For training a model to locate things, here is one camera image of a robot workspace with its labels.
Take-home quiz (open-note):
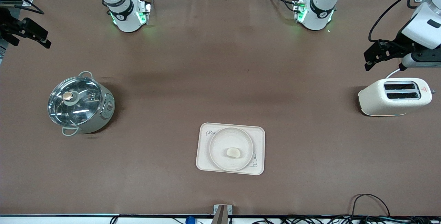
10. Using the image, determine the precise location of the cream round plate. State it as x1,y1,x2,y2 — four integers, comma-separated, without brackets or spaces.
209,127,254,172

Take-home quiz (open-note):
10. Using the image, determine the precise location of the cream two-slot toaster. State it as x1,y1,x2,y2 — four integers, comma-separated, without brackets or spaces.
358,78,437,116

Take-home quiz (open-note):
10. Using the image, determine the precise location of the glass pot lid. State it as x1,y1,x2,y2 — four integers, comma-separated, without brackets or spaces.
48,76,104,127

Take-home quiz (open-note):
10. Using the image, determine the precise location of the pale green electric pot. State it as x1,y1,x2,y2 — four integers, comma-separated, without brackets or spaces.
48,71,115,137

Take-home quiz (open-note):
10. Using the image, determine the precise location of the brown table mat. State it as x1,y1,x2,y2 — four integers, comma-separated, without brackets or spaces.
0,0,441,217

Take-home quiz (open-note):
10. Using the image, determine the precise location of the cream rabbit print tray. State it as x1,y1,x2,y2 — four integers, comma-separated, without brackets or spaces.
196,123,266,176

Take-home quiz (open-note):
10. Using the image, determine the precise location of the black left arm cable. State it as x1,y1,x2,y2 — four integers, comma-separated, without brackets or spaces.
368,0,439,42

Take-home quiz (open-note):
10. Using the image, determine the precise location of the black looped cable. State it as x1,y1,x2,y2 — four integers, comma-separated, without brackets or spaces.
351,193,392,217

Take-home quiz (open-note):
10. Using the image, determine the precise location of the black cable tangle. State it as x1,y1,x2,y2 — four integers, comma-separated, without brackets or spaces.
252,215,441,224

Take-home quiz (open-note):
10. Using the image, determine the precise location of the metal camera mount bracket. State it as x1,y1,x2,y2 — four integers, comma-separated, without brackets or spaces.
213,204,233,224

